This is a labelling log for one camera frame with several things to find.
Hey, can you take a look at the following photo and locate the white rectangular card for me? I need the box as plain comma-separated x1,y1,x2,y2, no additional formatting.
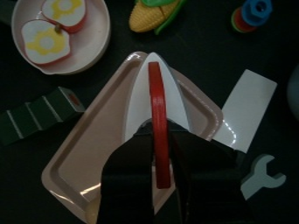
211,68,278,153

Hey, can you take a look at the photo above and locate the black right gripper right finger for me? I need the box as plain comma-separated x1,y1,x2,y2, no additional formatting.
167,121,255,224

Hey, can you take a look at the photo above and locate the yellow toy corn cob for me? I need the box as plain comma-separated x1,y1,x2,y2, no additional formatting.
128,0,188,36

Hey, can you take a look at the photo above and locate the pink plastic bowl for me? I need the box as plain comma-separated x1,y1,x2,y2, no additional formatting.
11,0,112,75

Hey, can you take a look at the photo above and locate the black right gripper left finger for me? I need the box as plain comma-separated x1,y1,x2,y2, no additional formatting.
97,125,156,224

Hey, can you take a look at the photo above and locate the toy apple half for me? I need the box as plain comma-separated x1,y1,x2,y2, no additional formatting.
20,19,72,66
40,0,88,33

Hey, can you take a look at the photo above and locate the pink plastic tray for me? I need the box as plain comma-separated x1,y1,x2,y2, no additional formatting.
41,51,226,224

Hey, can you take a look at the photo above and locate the grey toy wrench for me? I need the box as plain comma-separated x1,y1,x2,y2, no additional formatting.
239,153,287,201

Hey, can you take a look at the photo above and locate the dark green sliced toy cucumber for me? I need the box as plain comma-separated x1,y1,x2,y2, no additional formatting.
0,86,87,146

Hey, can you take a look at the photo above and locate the red green toy bolt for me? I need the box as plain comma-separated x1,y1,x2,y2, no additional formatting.
230,6,259,34

